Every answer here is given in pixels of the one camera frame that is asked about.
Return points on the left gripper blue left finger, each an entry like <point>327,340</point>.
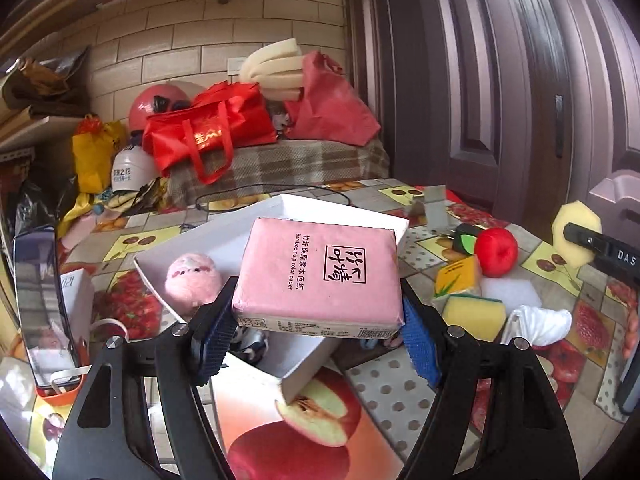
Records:
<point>186,356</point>

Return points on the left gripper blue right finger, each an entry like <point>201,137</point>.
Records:
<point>525,435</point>

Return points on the pink plush toy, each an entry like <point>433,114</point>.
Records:
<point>191,281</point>

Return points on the white cloth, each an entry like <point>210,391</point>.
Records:
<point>540,327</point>

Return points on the pink tissue pack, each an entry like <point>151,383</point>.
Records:
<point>318,279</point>

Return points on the pale yellow foam sponge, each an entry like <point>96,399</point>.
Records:
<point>571,229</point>

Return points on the leopard print fabric bundle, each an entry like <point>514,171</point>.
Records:
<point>249,345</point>

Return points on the person's right hand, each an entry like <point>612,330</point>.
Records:
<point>632,334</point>

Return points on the yellow green scrub sponge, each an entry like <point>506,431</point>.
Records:
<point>482,318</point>

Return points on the white foam block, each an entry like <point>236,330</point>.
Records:
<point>512,292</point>

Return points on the white cardboard tray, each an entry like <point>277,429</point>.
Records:
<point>292,358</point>

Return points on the white box with numbers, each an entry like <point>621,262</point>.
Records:
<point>78,293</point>

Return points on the red plush apple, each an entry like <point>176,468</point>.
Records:
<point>496,250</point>

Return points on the yellow tissue pack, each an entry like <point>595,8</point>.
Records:
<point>460,277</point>

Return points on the fruit pattern tablecloth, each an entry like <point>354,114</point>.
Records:
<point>426,398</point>

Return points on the phone on left gripper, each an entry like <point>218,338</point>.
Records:
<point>45,328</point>

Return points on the black green small box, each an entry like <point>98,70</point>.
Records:
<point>465,237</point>

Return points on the grey metal phone stand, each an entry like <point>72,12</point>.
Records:
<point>431,204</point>

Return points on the white helmet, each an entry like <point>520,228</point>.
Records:
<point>132,169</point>

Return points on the black plastic bag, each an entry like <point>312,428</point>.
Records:
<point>43,204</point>

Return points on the plaid cloth covered box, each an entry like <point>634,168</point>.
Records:
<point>273,167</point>

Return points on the yellow shopping bag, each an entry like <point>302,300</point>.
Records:
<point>95,145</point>

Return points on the large red tote bag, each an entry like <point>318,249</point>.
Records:
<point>222,118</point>

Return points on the pink helmet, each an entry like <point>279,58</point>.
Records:
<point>159,98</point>

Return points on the red nonwoven bag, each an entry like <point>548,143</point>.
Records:
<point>329,108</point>

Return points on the cream foam roll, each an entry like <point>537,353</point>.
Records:
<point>277,69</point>

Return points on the wooden wall shelf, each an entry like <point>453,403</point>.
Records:
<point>30,128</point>

